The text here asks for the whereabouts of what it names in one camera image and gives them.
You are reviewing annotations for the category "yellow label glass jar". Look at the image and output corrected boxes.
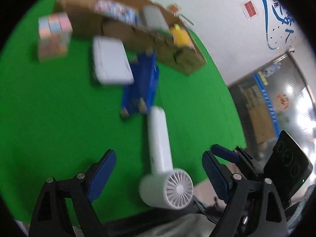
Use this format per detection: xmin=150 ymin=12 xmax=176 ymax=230
xmin=169 ymin=24 xmax=194 ymax=49

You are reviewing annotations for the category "green table cloth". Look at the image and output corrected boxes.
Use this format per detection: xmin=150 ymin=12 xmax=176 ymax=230
xmin=1 ymin=0 xmax=246 ymax=222

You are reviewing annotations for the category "small orange box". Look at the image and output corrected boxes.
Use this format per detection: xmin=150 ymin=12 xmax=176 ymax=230
xmin=166 ymin=3 xmax=182 ymax=15

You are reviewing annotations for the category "white handheld fan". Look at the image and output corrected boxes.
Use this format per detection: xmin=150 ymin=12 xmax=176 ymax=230
xmin=139 ymin=106 xmax=194 ymax=210

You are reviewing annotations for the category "red wall sign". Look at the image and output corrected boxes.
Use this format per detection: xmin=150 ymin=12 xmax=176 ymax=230
xmin=242 ymin=0 xmax=258 ymax=20

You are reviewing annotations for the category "colourful toy box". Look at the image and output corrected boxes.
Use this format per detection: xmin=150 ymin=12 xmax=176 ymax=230
xmin=93 ymin=0 xmax=140 ymax=25

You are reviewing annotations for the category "pastel rubik's cube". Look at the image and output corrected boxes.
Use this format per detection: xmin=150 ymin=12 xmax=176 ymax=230
xmin=38 ymin=12 xmax=73 ymax=61

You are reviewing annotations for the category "white flat power bank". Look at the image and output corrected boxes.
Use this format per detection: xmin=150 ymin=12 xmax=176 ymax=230
xmin=92 ymin=36 xmax=134 ymax=85

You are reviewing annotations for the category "blue stapler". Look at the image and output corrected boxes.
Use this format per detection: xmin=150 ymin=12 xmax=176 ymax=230
xmin=120 ymin=49 xmax=159 ymax=118

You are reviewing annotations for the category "open cardboard tray box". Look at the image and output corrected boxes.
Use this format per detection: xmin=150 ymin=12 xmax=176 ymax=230
xmin=54 ymin=0 xmax=207 ymax=74

